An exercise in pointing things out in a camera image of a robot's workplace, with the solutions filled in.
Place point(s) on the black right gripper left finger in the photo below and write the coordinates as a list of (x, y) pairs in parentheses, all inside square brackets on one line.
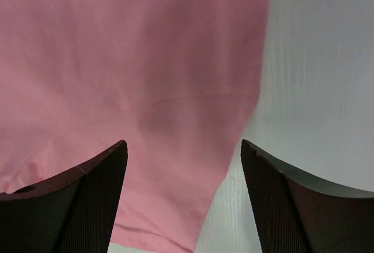
[(71, 212)]

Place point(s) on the pink t shirt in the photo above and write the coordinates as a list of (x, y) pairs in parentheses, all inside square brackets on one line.
[(176, 79)]

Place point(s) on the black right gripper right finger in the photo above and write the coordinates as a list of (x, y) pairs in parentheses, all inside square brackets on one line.
[(296, 211)]

